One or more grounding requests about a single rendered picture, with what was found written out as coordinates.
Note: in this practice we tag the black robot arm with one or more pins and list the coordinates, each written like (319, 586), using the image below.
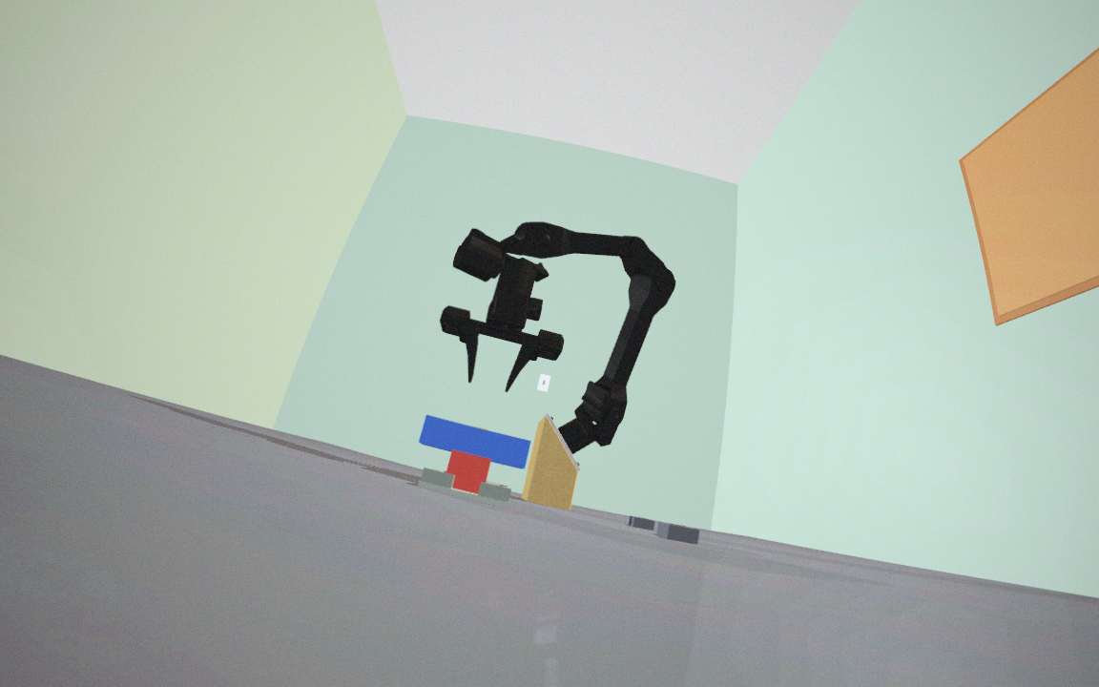
(650, 289)

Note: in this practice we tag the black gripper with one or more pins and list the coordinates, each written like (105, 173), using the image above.
(456, 321)

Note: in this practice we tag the white rectangular frame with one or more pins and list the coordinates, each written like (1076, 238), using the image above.
(642, 523)
(678, 532)

